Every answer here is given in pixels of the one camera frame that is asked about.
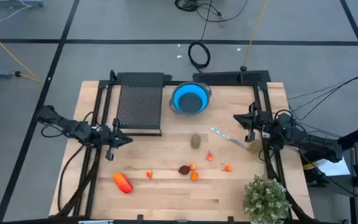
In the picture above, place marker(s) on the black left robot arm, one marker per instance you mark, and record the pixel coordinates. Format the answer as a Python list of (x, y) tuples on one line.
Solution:
[(70, 125)]

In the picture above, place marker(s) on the yellow tag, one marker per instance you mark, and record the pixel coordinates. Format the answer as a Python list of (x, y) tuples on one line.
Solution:
[(308, 166)]

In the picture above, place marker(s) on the blue collapsible bowl grey rim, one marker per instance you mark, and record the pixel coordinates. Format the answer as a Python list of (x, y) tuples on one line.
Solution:
[(182, 93)]

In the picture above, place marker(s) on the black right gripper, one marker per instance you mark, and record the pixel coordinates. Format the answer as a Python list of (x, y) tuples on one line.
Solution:
[(264, 124)]

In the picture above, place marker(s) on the teardrop orange fruit with stem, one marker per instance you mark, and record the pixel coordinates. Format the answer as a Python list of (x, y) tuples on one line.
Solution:
[(192, 166)]

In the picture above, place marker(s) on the yellow-orange cube fruit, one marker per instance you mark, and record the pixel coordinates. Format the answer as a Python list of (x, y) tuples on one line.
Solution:
[(209, 157)]

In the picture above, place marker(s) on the orange-red mango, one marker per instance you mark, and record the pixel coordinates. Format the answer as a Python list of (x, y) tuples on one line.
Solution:
[(122, 183)]

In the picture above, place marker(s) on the round orange fruit with stem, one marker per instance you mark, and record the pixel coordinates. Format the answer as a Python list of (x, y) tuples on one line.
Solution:
[(149, 174)]

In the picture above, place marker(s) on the grey flat plate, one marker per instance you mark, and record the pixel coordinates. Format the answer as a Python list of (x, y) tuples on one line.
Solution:
[(95, 222)]

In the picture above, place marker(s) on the black perforated box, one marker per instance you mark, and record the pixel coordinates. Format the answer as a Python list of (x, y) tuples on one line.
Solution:
[(225, 76)]

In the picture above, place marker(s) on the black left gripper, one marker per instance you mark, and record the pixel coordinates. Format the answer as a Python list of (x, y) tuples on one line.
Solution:
[(107, 137)]

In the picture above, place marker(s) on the black diagonal beam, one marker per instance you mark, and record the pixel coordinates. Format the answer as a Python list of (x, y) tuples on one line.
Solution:
[(354, 136)]

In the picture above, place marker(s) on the white flat panel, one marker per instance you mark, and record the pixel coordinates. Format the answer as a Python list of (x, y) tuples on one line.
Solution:
[(334, 169)]

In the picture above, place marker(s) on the tall orange block fruit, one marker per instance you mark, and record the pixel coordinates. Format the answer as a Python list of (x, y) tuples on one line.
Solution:
[(194, 176)]

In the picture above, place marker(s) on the dark red pomegranate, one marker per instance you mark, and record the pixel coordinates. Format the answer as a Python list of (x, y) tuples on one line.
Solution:
[(184, 170)]

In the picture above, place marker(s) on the black aluminium table frame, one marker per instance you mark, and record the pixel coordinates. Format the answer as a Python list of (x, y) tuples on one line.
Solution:
[(235, 84)]

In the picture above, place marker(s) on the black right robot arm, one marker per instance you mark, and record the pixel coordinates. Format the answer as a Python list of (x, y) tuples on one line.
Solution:
[(309, 142)]

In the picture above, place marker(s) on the black mesh metal rack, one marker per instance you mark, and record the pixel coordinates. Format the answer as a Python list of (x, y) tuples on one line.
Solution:
[(140, 105)]

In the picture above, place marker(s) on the green-white potted plant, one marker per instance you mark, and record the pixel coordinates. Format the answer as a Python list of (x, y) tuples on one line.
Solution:
[(266, 199)]

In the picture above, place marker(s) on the orange-red fruit with stem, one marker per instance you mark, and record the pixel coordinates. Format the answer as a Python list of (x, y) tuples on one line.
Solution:
[(228, 168)]

